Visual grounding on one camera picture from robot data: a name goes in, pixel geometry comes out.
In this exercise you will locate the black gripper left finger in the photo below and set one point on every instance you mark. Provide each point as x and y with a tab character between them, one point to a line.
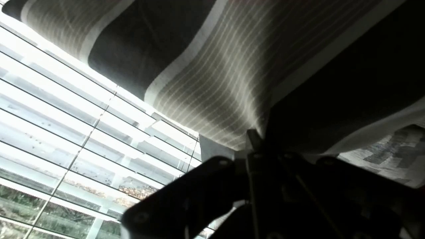
203	200

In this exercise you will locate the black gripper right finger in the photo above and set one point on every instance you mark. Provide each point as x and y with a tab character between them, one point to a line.
336	204

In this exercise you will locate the white window blinds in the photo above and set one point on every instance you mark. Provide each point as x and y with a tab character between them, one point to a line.
67	147

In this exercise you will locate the large striped pillow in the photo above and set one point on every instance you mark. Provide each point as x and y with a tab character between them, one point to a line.
213	80

